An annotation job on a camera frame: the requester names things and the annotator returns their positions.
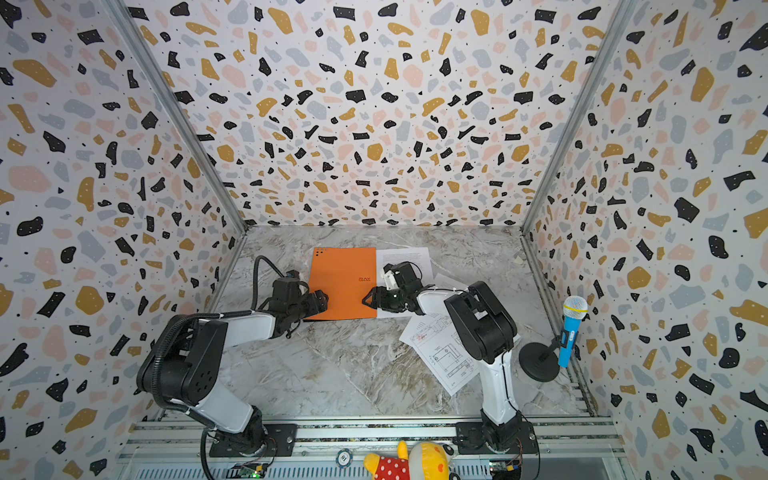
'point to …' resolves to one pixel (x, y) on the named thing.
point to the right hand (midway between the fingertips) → (363, 297)
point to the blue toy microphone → (574, 308)
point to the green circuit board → (251, 472)
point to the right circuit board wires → (514, 464)
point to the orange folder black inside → (346, 276)
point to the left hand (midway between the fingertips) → (319, 295)
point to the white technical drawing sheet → (438, 341)
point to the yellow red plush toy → (422, 461)
